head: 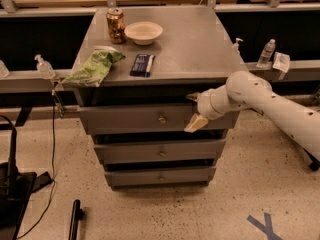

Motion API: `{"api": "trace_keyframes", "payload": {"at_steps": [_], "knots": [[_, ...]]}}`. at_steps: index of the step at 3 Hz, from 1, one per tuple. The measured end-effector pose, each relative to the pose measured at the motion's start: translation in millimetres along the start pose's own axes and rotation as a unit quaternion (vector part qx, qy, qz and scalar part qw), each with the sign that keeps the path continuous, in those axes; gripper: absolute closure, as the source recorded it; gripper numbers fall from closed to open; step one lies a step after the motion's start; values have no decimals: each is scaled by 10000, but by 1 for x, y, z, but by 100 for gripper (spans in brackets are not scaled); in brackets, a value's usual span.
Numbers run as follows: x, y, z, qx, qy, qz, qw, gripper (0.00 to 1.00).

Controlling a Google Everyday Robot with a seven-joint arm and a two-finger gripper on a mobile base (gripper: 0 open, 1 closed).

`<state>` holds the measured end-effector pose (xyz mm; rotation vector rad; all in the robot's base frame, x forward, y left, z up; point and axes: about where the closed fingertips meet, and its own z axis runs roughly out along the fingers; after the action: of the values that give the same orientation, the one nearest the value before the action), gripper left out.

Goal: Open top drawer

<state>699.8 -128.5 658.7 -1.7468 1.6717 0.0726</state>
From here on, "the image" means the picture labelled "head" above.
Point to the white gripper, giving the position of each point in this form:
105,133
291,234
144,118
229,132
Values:
204,107

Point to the grey top drawer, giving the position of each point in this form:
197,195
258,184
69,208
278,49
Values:
136,118

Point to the grey drawer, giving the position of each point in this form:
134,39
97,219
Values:
160,176
136,152
136,118

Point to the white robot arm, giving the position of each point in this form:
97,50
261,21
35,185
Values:
244,90

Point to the grey middle drawer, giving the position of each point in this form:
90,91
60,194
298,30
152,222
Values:
136,152

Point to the grey drawer cabinet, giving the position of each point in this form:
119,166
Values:
193,54

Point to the grey bottom drawer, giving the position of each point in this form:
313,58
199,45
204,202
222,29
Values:
160,176

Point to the dark blue snack packet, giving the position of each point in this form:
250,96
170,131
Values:
142,65

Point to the small sanitizer pump bottle right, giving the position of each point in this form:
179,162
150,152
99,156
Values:
236,45

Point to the clear plastic water bottle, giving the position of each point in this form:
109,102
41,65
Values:
266,53

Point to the white bowl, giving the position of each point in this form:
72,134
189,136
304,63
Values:
143,33

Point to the white paper packet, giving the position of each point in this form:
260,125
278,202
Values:
281,62

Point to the green chip bag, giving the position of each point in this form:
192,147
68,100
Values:
94,70

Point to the gold soda can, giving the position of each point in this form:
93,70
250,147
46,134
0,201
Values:
116,25

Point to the black wheeled stand leg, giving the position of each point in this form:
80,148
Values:
315,163

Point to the blue tape cross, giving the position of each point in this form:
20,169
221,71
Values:
266,227

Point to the clear sanitizer pump bottle left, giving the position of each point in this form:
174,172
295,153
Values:
44,68

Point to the black bar on floor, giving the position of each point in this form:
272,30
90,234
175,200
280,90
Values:
76,215

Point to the clear bottle far left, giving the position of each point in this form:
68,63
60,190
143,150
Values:
4,72

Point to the black stand base left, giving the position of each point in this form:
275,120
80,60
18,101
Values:
16,188

